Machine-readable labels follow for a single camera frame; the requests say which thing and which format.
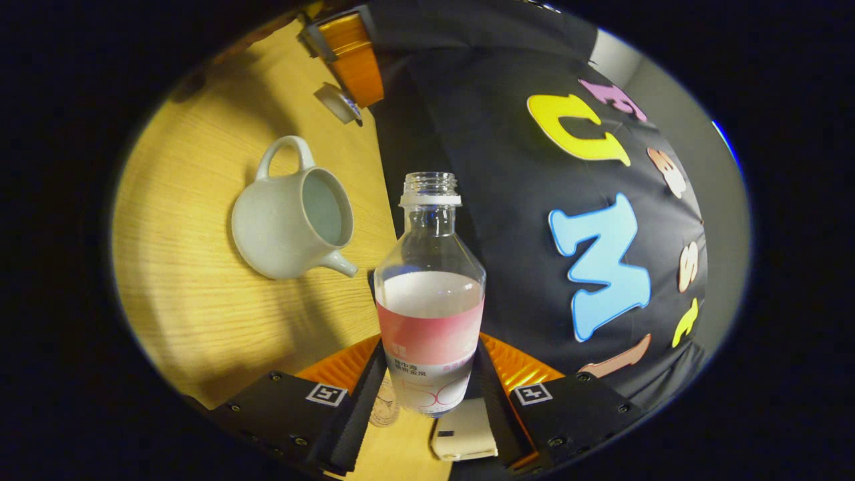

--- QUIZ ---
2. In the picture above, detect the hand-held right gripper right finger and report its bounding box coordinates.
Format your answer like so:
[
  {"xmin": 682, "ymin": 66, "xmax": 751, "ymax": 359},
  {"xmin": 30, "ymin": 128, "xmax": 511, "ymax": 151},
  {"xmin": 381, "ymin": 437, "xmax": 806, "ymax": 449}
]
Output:
[{"xmin": 471, "ymin": 333, "xmax": 645, "ymax": 476}]

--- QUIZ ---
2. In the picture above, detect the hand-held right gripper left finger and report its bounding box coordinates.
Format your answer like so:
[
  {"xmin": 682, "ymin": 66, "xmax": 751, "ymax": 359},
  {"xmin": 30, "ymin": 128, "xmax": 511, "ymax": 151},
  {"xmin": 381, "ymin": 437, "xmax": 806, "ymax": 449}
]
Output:
[{"xmin": 204, "ymin": 334, "xmax": 388, "ymax": 476}]

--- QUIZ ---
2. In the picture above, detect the round wooden coaster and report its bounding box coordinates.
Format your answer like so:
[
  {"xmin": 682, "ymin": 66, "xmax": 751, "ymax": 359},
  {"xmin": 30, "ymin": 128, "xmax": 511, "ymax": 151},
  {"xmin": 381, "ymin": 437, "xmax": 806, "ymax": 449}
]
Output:
[{"xmin": 369, "ymin": 374, "xmax": 401, "ymax": 428}]

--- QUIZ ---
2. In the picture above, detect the clear water bottle pink label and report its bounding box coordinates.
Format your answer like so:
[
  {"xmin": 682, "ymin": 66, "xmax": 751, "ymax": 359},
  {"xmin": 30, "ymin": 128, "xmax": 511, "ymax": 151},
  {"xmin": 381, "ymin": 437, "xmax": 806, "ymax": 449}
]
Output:
[{"xmin": 373, "ymin": 172, "xmax": 487, "ymax": 418}]

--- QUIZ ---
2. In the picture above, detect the white ceramic teacup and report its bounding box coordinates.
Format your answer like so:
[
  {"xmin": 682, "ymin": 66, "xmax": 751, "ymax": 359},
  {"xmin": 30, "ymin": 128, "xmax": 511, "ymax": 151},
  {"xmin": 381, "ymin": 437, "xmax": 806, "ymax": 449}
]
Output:
[{"xmin": 230, "ymin": 136, "xmax": 359, "ymax": 281}]

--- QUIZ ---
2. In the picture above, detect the white toaster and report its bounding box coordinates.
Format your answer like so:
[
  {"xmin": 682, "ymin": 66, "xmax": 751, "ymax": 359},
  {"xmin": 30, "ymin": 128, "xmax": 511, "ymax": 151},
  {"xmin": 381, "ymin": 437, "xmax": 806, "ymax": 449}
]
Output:
[{"xmin": 430, "ymin": 397, "xmax": 500, "ymax": 462}]

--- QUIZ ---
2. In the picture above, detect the black backdrop cloth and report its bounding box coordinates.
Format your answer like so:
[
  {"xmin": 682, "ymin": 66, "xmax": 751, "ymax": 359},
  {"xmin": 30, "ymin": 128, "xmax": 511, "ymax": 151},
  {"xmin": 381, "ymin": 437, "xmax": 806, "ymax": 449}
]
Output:
[{"xmin": 364, "ymin": 0, "xmax": 709, "ymax": 415}]

